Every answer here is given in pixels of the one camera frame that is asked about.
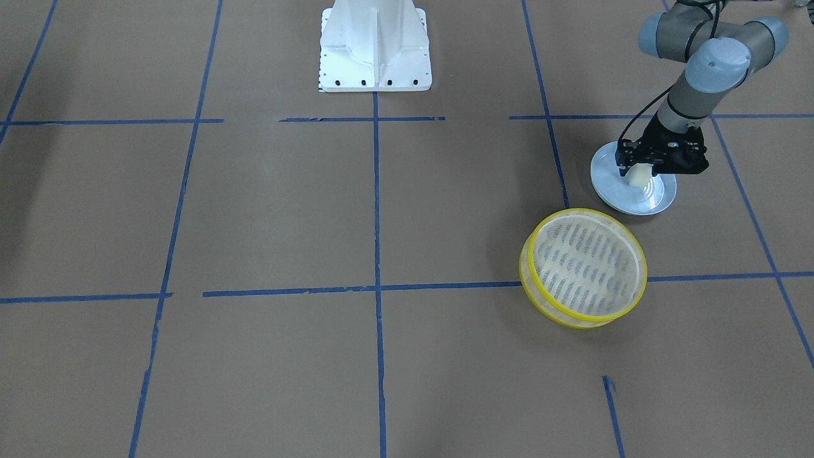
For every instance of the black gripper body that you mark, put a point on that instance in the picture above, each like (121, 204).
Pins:
(655, 135)

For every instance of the white steamed bun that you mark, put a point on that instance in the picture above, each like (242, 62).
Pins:
(640, 175)

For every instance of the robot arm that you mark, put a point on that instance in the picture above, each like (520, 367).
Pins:
(717, 57)

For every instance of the yellow steamer basket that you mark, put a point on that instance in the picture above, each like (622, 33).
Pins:
(582, 268)

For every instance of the light blue plate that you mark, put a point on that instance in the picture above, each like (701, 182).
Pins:
(614, 190)

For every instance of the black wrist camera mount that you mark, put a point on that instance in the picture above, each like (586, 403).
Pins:
(694, 161)

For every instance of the white column pedestal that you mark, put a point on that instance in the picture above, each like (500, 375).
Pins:
(368, 46)

